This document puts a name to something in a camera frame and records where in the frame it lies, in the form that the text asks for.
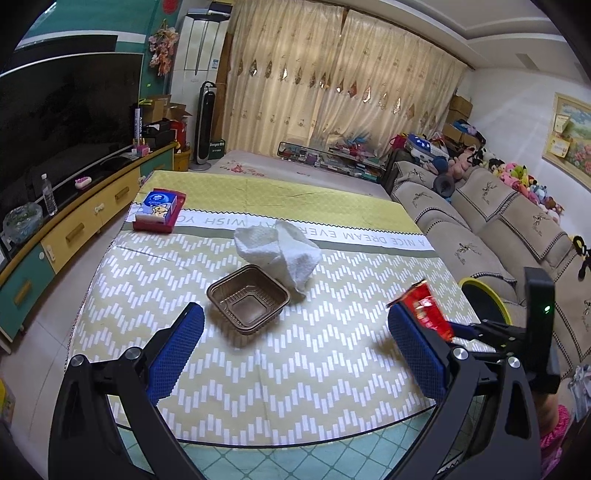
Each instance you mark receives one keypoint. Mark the red fire extinguisher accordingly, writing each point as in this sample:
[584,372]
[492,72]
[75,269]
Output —
[183,134]

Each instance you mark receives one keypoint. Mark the pink plush toy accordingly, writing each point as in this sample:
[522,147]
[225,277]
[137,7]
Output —
[458,165]

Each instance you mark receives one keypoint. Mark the artificial flower garland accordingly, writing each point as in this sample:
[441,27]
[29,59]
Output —
[164,50]

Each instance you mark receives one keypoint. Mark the clear plastic bag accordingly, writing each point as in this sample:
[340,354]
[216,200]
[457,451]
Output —
[23,221]

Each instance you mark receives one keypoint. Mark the blue plush ball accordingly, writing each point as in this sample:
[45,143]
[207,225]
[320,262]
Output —
[439,165]

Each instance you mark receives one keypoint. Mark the red snack wrapper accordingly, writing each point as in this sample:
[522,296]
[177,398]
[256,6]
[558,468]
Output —
[425,309]

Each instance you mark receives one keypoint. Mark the row of plush toys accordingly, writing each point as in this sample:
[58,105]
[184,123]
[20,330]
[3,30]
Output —
[517,177]

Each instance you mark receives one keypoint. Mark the red tissue holder box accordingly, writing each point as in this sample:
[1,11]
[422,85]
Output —
[157,225]

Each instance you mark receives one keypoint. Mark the white crumpled paper towel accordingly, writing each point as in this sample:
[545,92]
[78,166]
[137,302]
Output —
[286,258]

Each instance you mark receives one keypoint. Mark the clear water bottle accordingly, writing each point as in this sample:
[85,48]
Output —
[49,196]

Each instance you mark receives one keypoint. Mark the black yellow plush toy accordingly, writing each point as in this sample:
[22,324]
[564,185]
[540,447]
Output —
[582,256]

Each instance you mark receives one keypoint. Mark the black box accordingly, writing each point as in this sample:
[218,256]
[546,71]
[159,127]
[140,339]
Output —
[159,134]

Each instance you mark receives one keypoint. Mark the open cardboard box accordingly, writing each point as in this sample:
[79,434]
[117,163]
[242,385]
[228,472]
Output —
[166,108]

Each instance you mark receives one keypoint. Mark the brown plastic tray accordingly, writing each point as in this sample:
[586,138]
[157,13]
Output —
[249,300]

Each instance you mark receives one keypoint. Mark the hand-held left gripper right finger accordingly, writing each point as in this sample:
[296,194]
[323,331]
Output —
[415,350]

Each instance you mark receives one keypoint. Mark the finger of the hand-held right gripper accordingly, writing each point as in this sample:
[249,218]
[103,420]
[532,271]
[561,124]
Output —
[485,347]
[498,330]

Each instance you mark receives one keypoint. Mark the black tower fan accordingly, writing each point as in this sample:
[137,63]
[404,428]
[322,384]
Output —
[205,124]

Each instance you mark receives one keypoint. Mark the yellow teal television cabinet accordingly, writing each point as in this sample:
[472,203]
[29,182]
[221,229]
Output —
[78,226]

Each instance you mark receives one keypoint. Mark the beige sofa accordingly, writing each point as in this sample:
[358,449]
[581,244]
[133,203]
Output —
[466,249]

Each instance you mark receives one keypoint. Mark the black yellow-rimmed trash bin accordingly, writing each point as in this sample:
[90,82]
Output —
[485,295]

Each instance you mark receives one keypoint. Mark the framed landscape painting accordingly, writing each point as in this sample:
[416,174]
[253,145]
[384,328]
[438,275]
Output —
[572,134]

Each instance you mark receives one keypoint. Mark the grey round cushion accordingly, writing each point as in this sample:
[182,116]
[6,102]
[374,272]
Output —
[445,184]

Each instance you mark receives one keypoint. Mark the white plastic bag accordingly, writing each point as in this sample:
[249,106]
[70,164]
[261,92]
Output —
[581,392]

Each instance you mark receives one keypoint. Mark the blue white star bag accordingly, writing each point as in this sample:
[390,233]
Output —
[419,146]

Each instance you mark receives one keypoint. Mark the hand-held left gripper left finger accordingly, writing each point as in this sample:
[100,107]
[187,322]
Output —
[175,355]

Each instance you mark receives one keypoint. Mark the yellow zigzag tablecloth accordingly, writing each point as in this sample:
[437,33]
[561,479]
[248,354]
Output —
[323,369]

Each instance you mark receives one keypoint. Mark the white standing air conditioner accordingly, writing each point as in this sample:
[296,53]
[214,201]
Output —
[198,55]

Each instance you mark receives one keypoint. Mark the small green box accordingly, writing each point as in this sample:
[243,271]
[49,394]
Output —
[218,148]

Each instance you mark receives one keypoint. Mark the black television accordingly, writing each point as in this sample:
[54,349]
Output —
[60,115]

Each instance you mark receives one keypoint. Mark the small pink case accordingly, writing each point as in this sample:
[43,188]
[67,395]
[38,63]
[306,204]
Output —
[83,182]

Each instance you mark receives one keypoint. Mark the teal checked tablecloth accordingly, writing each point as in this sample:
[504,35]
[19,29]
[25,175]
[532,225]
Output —
[277,461]

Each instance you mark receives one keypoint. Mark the red round wall ornament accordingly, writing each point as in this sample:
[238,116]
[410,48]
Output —
[169,3]

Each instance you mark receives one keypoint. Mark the cream patterned curtains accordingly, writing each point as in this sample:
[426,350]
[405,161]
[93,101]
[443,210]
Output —
[346,83]

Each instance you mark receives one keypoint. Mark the person's right forearm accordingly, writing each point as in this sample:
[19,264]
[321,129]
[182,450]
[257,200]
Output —
[547,410]

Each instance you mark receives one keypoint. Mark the yellow bucket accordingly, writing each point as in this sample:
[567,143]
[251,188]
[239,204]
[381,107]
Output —
[182,161]

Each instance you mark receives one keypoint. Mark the low rack of toys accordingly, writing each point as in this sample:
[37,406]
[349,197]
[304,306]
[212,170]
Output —
[332,159]

